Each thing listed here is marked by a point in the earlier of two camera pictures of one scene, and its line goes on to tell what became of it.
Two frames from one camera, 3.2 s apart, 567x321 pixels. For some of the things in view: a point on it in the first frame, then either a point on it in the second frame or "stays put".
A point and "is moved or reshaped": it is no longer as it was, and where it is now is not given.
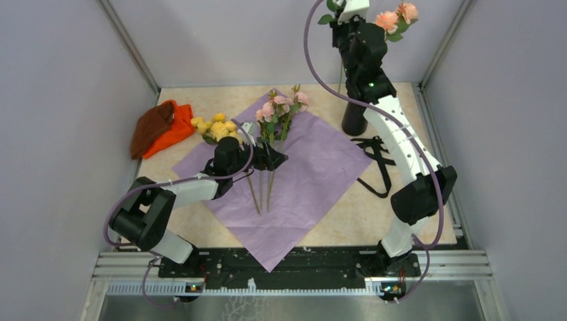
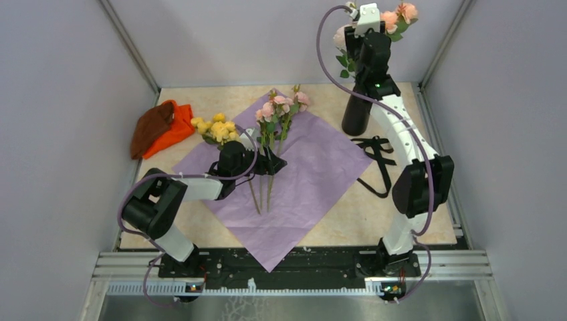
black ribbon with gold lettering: (373, 146) stays put
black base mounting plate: (307, 263) stays put
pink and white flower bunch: (273, 116) stays put
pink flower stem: (331, 8) is moved or reshaped
